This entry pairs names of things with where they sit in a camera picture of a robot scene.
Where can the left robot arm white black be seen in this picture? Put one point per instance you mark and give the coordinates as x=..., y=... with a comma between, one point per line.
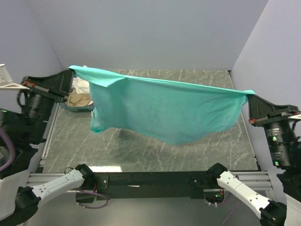
x=19, y=135

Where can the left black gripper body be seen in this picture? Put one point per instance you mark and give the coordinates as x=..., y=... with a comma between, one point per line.
x=40, y=105

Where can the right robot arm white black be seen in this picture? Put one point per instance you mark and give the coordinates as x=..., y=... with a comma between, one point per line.
x=269, y=211

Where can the teal t shirt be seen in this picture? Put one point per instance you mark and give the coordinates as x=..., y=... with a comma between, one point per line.
x=171, y=111

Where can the aluminium frame rail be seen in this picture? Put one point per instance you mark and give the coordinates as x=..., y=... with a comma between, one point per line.
x=70, y=142

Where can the white t shirt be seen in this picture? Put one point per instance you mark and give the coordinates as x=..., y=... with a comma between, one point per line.
x=80, y=86

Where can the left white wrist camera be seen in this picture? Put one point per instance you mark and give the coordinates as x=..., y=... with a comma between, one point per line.
x=6, y=82

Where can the teal plastic basket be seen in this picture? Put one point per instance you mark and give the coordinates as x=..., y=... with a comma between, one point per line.
x=88, y=108

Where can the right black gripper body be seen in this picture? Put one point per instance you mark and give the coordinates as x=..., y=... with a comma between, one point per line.
x=278, y=133

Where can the beige t shirt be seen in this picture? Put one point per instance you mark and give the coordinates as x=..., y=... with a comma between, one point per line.
x=79, y=100

